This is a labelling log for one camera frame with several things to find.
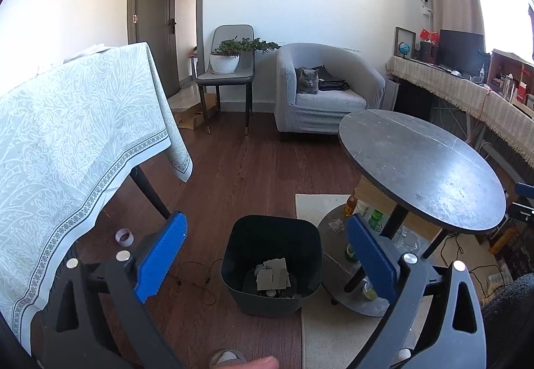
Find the green glass bottle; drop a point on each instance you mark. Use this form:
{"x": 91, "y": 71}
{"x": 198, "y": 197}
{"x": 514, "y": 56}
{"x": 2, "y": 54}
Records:
{"x": 377, "y": 221}

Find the grey door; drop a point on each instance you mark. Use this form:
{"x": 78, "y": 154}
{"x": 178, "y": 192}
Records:
{"x": 154, "y": 27}

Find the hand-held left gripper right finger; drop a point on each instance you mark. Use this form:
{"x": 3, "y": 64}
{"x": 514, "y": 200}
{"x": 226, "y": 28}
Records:
{"x": 371, "y": 256}

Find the cream rug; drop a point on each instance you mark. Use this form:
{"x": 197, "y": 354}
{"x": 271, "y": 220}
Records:
{"x": 333, "y": 335}

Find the black-legged dining table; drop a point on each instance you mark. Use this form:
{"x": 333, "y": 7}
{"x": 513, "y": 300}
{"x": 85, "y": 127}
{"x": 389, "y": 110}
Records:
{"x": 150, "y": 194}

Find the clear bottle green cap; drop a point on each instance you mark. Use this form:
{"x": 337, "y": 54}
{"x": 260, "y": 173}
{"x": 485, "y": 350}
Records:
{"x": 369, "y": 289}

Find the light slipper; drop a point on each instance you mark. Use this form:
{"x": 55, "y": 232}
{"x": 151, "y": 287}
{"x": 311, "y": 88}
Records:
{"x": 227, "y": 357}

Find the white security camera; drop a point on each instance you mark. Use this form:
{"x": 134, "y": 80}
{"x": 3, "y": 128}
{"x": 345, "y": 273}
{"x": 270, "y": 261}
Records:
{"x": 426, "y": 0}

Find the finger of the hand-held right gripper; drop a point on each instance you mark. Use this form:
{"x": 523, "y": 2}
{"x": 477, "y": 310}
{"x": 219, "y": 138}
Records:
{"x": 523, "y": 211}
{"x": 526, "y": 189}

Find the dark green trash bin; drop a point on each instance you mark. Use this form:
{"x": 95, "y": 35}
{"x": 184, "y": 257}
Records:
{"x": 250, "y": 239}

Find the wooden desk organizer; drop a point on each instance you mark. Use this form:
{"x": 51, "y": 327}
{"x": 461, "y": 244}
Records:
{"x": 507, "y": 62}

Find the grey chair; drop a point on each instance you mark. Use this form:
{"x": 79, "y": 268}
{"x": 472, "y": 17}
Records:
{"x": 227, "y": 79}

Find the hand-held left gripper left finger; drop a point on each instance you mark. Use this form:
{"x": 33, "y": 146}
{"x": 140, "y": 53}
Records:
{"x": 160, "y": 256}

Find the small red flags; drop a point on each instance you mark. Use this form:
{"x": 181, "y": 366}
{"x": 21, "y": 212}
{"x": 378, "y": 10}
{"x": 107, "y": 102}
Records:
{"x": 429, "y": 35}

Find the grey cat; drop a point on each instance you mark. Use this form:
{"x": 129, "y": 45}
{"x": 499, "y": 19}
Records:
{"x": 308, "y": 81}

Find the black bag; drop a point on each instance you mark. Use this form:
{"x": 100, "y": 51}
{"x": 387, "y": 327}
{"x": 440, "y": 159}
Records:
{"x": 333, "y": 84}

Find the flat cardboard box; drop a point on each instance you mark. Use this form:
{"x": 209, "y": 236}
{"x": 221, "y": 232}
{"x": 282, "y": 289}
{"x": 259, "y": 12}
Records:
{"x": 192, "y": 115}

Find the grey armchair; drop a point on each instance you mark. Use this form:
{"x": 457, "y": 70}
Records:
{"x": 325, "y": 110}

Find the potted plant white pot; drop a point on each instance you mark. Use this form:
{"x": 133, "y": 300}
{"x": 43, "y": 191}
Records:
{"x": 225, "y": 62}

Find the amber liquid bottle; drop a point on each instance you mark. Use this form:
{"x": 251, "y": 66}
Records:
{"x": 350, "y": 204}

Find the person's left hand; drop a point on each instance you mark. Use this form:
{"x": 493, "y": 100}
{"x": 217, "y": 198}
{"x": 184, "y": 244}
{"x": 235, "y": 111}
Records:
{"x": 258, "y": 363}

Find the black monitor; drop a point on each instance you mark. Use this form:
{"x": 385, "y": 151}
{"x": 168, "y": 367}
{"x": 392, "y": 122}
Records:
{"x": 461, "y": 50}

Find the brown speaker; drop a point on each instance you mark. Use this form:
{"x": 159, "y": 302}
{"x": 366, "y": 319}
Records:
{"x": 427, "y": 53}

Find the long desk with lace cloth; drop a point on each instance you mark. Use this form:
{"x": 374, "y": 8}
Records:
{"x": 459, "y": 93}

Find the white bottle red label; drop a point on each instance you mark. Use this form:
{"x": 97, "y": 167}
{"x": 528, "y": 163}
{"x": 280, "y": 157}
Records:
{"x": 362, "y": 211}

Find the picture frame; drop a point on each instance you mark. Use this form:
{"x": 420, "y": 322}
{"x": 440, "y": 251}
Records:
{"x": 398, "y": 33}

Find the table with patterned tablecloth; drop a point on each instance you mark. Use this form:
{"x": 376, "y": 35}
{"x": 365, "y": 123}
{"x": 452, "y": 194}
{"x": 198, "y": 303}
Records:
{"x": 62, "y": 143}

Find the green bottle yellow label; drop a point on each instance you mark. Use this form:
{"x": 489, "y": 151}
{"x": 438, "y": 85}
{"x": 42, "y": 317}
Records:
{"x": 351, "y": 253}

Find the round dark marble table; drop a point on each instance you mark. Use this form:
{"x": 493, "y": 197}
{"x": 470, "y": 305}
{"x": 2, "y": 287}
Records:
{"x": 417, "y": 169}

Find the black cabinet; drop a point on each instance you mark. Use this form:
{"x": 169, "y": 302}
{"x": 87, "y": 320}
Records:
{"x": 411, "y": 98}

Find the small blue globe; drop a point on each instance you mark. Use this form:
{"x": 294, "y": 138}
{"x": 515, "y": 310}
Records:
{"x": 404, "y": 48}

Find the small clear plastic wrapper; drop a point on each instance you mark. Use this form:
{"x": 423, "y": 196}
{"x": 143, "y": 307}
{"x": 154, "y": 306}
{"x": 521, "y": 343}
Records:
{"x": 336, "y": 225}

